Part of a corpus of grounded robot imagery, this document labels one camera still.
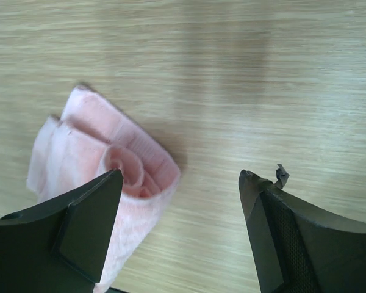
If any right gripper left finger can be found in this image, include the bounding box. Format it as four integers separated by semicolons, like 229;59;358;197
0;170;123;292

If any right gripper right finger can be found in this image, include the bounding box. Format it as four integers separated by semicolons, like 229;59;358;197
239;166;366;292

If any plain pink towel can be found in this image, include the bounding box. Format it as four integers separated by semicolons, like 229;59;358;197
26;84;181;292

